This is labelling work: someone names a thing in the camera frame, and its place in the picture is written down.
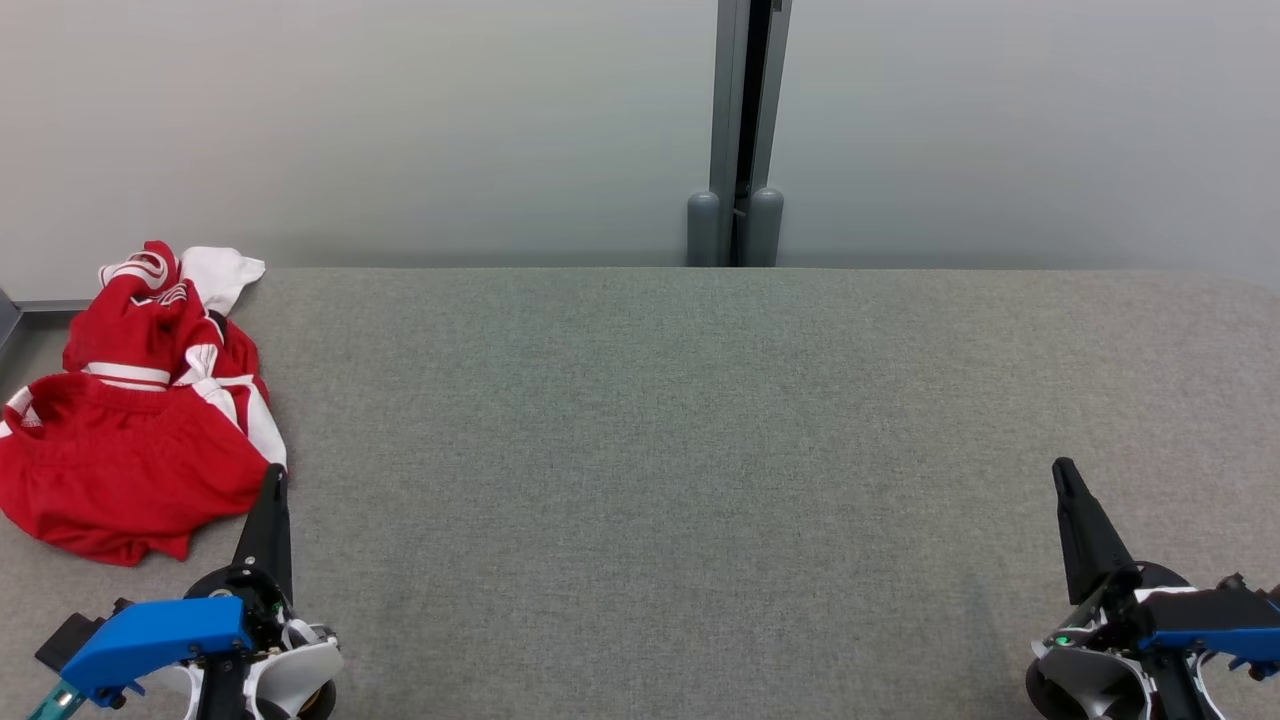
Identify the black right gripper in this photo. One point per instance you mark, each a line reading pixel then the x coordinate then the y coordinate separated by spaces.
pixel 1150 580

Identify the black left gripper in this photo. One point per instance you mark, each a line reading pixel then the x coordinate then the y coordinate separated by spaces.
pixel 270 590

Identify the red shorts white waistband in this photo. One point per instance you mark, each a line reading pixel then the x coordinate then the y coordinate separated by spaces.
pixel 120 470

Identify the red and white shirt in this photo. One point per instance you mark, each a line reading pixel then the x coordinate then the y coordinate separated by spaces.
pixel 140 320

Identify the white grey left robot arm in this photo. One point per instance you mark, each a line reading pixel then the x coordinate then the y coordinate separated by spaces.
pixel 300 670

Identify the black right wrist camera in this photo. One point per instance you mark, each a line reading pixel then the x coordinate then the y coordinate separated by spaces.
pixel 1232 582

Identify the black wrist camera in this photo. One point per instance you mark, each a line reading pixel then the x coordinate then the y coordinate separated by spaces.
pixel 70 635
pixel 1232 582

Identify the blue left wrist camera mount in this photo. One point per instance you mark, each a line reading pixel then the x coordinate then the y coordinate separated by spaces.
pixel 150 635

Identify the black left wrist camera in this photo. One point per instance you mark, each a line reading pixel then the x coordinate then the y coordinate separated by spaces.
pixel 70 635

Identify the grey partition base rail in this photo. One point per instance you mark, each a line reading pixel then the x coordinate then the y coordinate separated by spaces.
pixel 45 306

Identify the grey partition post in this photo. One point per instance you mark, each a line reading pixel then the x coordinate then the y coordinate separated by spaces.
pixel 728 100

